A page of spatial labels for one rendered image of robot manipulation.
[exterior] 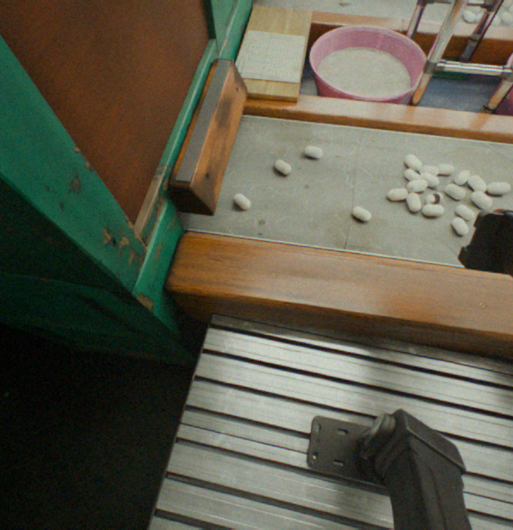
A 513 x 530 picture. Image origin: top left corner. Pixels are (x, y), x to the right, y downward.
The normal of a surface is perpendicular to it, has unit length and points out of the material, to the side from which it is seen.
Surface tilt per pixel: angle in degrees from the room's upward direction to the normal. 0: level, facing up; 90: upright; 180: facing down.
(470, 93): 0
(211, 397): 0
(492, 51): 90
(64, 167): 90
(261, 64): 0
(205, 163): 67
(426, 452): 56
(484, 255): 51
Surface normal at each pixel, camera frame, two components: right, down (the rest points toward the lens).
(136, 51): 0.99, 0.14
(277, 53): 0.00, -0.44
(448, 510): 0.47, -0.86
